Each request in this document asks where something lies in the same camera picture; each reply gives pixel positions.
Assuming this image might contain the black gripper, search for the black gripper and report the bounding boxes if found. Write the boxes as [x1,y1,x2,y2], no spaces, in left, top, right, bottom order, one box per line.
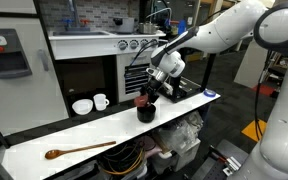
[140,68,167,105]

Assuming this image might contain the pink cup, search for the pink cup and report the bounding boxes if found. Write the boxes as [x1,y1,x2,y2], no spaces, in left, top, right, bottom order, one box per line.
[133,94,151,109]

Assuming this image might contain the black bowl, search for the black bowl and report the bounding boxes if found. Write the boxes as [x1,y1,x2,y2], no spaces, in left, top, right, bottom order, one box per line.
[136,102,157,124]

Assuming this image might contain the white bowl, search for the white bowl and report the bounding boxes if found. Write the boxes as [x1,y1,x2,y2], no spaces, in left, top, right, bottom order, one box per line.
[71,98,94,116]

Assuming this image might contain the clear plastic bag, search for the clear plastic bag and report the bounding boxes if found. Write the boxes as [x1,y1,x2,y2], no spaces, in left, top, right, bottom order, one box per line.
[154,111,205,158]

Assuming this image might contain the white mug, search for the white mug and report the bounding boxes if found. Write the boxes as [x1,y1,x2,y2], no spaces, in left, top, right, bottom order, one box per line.
[93,93,111,112]

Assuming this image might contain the pink pouch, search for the pink pouch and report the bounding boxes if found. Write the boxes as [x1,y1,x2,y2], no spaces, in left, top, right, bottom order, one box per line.
[139,135,164,158]

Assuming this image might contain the blue tape roll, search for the blue tape roll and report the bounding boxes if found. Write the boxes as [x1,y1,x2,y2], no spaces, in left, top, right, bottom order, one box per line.
[202,88,218,99]

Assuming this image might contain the silver pot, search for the silver pot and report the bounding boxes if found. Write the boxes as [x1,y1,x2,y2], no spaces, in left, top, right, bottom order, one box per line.
[137,21,159,35]

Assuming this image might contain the white plastic bin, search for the white plastic bin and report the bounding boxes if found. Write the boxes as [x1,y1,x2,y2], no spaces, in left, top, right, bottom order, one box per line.
[150,138,202,175]

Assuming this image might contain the grey toy appliance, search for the grey toy appliance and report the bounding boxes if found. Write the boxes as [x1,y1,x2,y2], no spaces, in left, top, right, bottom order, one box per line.
[112,16,136,35]

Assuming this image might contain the blue bottle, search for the blue bottle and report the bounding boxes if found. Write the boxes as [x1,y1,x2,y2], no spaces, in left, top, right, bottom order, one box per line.
[177,18,188,36]

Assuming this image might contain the white toy kitchen unit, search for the white toy kitchen unit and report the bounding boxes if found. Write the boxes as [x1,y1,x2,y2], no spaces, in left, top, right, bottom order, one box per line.
[48,29,168,105]

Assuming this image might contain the grey curved tube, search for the grey curved tube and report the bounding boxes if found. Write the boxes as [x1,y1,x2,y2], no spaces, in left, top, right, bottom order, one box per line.
[145,7,174,25]

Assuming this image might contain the wooden spoon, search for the wooden spoon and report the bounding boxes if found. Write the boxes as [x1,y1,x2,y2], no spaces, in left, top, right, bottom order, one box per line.
[44,140,118,161]

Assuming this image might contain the white board panel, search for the white board panel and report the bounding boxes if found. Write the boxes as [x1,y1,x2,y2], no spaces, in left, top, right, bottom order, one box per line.
[233,39,269,90]

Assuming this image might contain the toy faucet with taps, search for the toy faucet with taps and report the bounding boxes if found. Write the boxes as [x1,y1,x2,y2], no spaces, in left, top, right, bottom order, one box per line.
[61,0,92,32]

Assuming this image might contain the grey toy refrigerator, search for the grey toy refrigerator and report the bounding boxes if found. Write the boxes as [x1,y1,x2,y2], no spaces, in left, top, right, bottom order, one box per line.
[0,0,70,136]

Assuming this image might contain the wooden shelf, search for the wooden shelf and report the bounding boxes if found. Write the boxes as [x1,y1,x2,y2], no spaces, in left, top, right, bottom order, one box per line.
[268,50,288,82]

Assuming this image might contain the black printer frame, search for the black printer frame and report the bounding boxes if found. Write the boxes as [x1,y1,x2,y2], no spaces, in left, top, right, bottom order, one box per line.
[155,33,220,104]

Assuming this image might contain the yellow cable bundle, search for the yellow cable bundle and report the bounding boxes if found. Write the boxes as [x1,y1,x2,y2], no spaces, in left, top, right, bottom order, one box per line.
[98,143,146,176]

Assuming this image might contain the clear plastic cable bin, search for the clear plastic cable bin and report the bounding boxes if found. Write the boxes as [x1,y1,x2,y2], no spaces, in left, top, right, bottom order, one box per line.
[96,143,149,180]

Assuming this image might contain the grey metal base plate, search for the grey metal base plate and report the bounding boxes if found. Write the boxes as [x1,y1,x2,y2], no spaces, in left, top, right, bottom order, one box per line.
[190,139,250,180]

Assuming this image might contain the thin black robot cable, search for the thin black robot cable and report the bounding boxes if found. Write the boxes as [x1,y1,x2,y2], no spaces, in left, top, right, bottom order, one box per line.
[253,49,274,142]

